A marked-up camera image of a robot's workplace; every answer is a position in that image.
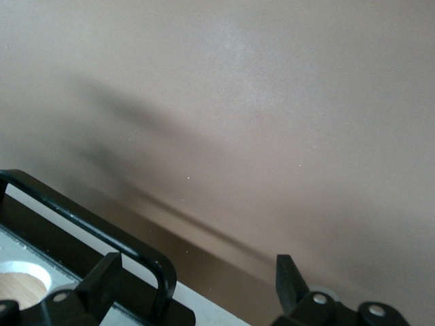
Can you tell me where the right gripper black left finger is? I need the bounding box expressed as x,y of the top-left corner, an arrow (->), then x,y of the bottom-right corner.
0,253 -> 124,326

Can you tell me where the white-front drawer with hole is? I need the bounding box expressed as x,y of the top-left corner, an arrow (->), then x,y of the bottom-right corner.
0,222 -> 118,326

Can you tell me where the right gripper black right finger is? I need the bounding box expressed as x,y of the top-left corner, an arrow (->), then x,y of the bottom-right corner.
271,254 -> 408,326

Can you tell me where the black metal drawer handle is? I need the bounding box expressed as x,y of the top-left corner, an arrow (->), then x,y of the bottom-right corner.
0,168 -> 196,326

